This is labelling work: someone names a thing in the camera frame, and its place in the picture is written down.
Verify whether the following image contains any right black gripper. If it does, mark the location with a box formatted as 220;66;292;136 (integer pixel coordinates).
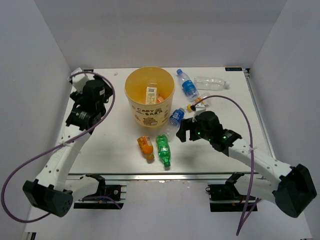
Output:
175;118;212;143

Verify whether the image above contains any blue label bottle white cap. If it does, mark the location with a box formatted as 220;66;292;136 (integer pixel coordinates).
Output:
164;107;185;141

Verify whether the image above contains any small bottle yellow cap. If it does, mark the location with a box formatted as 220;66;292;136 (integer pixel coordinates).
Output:
186;92;212;112

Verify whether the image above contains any green plastic bottle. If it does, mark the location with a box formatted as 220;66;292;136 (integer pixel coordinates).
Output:
155;134;171;168

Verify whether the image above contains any orange plastic bottle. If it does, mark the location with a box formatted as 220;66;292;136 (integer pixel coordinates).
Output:
156;95;165;104

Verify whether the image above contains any blue label water bottle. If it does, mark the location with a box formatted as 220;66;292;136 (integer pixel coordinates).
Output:
176;69;200;102

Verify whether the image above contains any clear plastic bottle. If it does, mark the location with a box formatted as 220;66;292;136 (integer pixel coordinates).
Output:
194;76;230;91

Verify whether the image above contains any orange bottle patterned label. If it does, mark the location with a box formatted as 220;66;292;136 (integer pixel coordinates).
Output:
137;135;155;164

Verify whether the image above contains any clear bottle white label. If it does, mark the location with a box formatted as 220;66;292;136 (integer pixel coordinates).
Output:
145;82;158;105

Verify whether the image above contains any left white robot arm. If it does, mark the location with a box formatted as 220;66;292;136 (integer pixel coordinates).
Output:
22;74;113;217

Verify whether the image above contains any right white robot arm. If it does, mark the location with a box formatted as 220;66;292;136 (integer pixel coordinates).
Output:
176;111;317;218

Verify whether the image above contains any yellow capybara plastic bin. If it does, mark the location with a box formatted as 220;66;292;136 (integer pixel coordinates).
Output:
124;66;175;128

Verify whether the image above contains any left blue corner sticker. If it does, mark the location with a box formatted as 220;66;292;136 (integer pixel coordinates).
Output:
83;69;94;73

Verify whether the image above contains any blue corner sticker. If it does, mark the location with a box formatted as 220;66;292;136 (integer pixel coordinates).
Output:
83;69;94;73
225;67;243;72

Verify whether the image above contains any right blue corner sticker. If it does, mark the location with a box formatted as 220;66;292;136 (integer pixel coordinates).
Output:
225;67;243;72

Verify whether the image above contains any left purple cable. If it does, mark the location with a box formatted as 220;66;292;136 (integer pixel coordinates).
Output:
0;71;116;223

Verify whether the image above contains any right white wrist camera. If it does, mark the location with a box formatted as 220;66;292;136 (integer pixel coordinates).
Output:
190;102;207;119

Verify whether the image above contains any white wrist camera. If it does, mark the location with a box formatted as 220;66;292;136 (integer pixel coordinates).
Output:
190;102;207;119
68;73;90;93

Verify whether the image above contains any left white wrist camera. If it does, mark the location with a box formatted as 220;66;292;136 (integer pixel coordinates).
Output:
68;73;90;93

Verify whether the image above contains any aluminium table front rail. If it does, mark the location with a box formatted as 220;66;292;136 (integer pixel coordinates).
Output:
67;172;251;183

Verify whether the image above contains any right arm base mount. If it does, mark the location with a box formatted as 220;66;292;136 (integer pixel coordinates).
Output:
205;172;250;213

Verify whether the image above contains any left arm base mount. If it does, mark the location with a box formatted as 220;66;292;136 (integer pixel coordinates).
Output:
73;174;127;210

